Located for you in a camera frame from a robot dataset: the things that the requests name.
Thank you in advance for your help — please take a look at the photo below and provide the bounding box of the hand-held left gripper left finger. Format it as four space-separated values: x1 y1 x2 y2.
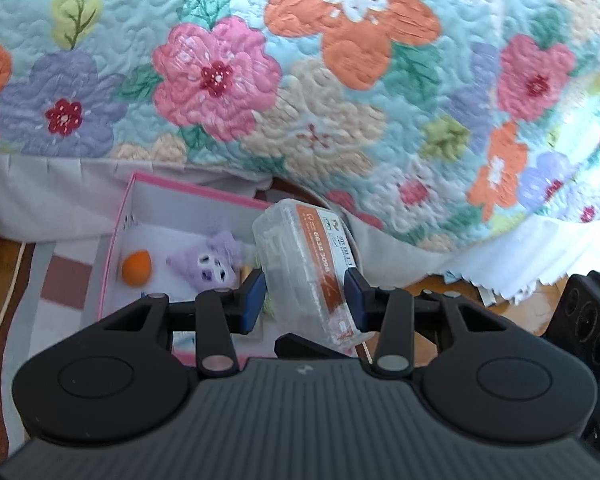
100 267 268 378

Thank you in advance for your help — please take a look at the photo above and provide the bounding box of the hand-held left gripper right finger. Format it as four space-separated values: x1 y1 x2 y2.
344 268 508 380

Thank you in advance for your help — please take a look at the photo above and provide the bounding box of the orange label tissue pack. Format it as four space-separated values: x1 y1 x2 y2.
251 199 366 351

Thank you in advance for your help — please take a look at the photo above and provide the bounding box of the purple plush toy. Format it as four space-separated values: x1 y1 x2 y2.
166 230 248 291

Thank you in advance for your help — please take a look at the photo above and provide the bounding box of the orange makeup sponge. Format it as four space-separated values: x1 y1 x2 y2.
121 250 153 286

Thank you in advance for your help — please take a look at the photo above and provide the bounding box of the pink cardboard box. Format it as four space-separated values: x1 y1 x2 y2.
96 171 361 366

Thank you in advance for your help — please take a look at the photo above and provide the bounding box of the checkered rug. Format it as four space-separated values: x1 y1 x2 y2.
0 177 346 466

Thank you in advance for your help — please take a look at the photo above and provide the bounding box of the floral quilt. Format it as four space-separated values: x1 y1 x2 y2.
0 0 600 256

